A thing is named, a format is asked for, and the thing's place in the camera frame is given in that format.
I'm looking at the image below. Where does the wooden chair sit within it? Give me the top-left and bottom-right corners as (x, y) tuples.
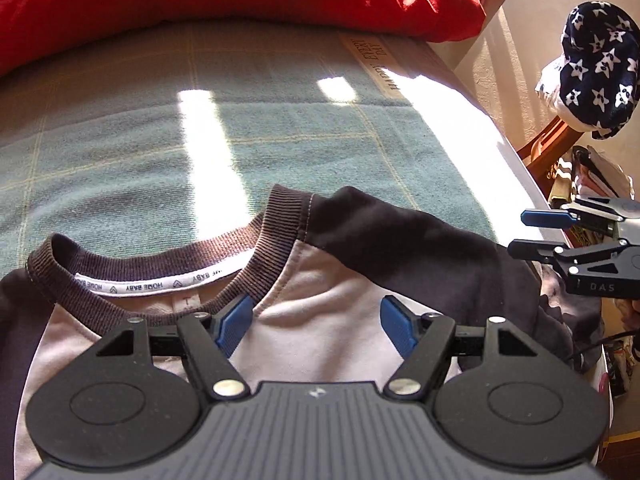
(515, 115), (591, 186)

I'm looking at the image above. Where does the green checked blanket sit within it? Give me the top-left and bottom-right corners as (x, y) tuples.
(0, 20), (551, 281)

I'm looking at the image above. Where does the stack of folded clothes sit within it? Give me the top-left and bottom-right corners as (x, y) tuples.
(550, 145), (636, 206)

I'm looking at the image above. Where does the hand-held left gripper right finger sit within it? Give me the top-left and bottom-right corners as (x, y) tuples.
(380, 296), (546, 401)

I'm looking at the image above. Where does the red duvet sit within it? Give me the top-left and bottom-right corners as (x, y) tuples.
(0, 0), (487, 76)

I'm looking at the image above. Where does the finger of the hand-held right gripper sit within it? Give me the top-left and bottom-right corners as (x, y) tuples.
(507, 240), (632, 278)
(520, 202), (626, 233)

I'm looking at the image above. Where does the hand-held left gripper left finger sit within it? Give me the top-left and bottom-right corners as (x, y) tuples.
(97, 294), (256, 401)

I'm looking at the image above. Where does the grey and black raglan sweatshirt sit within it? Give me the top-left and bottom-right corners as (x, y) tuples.
(0, 185), (606, 480)

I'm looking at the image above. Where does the navy star print cloth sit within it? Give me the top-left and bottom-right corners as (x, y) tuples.
(535, 2), (640, 141)

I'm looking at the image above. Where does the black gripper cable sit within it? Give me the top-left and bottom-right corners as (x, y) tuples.
(567, 330), (640, 361)

